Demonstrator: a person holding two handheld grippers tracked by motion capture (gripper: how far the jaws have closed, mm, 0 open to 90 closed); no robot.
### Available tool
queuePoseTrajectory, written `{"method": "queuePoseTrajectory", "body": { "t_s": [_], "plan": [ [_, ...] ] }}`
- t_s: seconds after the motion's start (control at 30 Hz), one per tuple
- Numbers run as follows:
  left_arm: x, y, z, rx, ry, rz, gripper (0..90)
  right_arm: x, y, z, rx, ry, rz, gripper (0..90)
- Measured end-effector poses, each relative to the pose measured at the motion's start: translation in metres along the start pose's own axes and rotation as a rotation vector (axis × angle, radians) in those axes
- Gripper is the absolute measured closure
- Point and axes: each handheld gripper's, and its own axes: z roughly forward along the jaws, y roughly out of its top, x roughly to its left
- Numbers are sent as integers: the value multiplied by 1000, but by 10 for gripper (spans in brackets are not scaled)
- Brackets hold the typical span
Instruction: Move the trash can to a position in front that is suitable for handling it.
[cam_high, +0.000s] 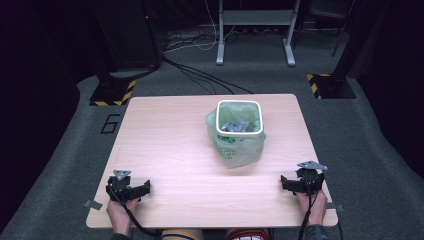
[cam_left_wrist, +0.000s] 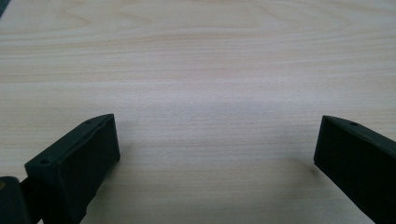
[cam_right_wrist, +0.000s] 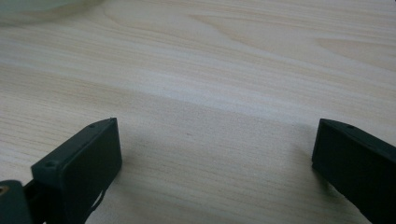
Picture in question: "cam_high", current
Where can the person's left hand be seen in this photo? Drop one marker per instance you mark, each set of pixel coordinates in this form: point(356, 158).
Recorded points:
point(118, 215)

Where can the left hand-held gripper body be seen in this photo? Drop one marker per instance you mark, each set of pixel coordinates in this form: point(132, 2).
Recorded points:
point(118, 186)

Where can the crumpled grey paper waste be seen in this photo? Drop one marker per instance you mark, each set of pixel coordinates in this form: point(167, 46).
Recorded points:
point(236, 126)

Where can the white metal desk frame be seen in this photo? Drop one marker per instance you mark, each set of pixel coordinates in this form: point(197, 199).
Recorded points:
point(255, 16)

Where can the grey tape piece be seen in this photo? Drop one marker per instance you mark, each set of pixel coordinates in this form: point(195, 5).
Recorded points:
point(93, 204)
point(336, 207)

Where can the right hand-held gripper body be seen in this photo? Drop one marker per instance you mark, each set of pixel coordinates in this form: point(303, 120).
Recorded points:
point(310, 180)

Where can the person's right hand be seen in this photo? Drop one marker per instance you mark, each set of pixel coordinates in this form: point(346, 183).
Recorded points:
point(320, 208)

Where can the large black case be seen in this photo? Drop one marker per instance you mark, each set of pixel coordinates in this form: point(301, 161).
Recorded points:
point(130, 33)

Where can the green plastic bag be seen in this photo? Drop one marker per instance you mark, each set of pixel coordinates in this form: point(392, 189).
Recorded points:
point(240, 151)

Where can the black stand with striped base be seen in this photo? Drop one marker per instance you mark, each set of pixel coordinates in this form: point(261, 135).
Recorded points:
point(111, 91)
point(333, 86)

